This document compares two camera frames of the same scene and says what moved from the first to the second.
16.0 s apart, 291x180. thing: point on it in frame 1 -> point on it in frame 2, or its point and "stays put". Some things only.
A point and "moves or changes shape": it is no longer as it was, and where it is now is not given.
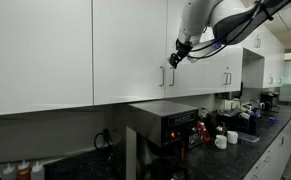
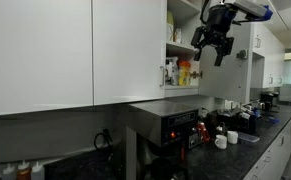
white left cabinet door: x=38 y=55 stays put
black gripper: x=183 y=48 -> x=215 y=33
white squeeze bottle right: x=37 y=172 stays put
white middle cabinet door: x=129 y=51 stays put
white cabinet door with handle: x=218 y=72 moves or changes shape
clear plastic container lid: x=247 y=137 stays put
